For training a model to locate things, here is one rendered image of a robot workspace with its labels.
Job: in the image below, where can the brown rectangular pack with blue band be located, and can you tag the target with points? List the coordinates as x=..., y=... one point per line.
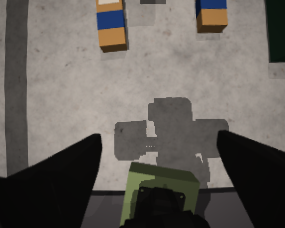
x=110, y=24

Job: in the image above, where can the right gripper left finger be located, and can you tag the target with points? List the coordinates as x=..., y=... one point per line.
x=55, y=192

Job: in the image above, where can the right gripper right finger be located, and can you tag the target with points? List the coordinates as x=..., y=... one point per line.
x=257, y=172

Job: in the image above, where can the cream welding electrode pack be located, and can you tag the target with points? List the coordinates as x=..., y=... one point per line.
x=211, y=16

